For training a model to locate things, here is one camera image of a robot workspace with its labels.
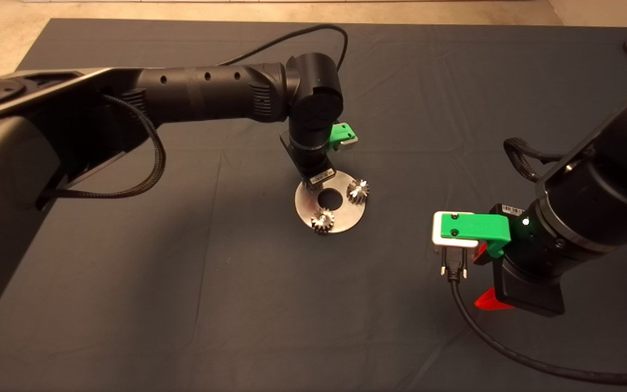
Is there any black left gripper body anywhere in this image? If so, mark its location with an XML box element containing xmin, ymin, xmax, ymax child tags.
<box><xmin>279</xmin><ymin>131</ymin><xmax>337</xmax><ymax>191</ymax></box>

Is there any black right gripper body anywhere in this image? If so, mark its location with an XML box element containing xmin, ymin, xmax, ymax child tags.
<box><xmin>490</xmin><ymin>253</ymin><xmax>566</xmax><ymax>318</ymax></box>

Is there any round metal carrier plate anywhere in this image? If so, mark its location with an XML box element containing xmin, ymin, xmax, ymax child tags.
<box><xmin>294</xmin><ymin>170</ymin><xmax>367</xmax><ymax>235</ymax></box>

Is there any dark grey tablecloth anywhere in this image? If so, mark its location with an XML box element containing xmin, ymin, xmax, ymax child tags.
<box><xmin>0</xmin><ymin>18</ymin><xmax>627</xmax><ymax>392</ymax></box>

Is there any right wrist green mount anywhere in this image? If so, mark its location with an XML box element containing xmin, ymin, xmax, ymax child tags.
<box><xmin>440</xmin><ymin>213</ymin><xmax>512</xmax><ymax>259</ymax></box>

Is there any wrist green mount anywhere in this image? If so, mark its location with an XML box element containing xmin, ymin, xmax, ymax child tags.
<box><xmin>440</xmin><ymin>213</ymin><xmax>512</xmax><ymax>259</ymax></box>
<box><xmin>328</xmin><ymin>122</ymin><xmax>358</xmax><ymax>153</ymax></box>

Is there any left wrist green mount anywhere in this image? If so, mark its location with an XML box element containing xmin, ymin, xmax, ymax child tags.
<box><xmin>328</xmin><ymin>122</ymin><xmax>358</xmax><ymax>153</ymax></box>

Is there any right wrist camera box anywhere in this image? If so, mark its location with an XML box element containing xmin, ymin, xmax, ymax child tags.
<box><xmin>432</xmin><ymin>211</ymin><xmax>481</xmax><ymax>249</ymax></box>

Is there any right arm braided cable loop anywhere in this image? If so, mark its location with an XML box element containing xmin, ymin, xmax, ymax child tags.
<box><xmin>502</xmin><ymin>137</ymin><xmax>564</xmax><ymax>184</ymax></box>

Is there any thick black braided cable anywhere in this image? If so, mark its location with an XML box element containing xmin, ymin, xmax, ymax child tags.
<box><xmin>38</xmin><ymin>95</ymin><xmax>167</xmax><ymax>200</ymax></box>

